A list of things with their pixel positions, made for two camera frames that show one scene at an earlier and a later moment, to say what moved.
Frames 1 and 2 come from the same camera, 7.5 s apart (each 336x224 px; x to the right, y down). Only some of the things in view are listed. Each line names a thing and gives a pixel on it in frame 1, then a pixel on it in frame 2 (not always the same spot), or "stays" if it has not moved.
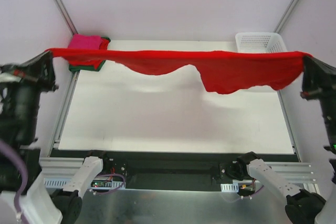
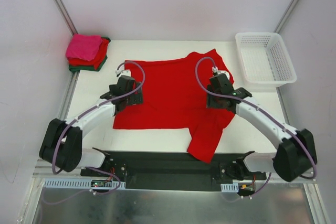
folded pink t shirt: x=85 y=41 stays
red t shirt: x=221 y=72 -> x=173 y=99
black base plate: x=174 y=170 stays
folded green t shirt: x=88 y=67 stays
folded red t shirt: x=95 y=63 stays
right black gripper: x=315 y=85 -> x=216 y=102
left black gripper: x=37 y=77 -> x=134 y=98
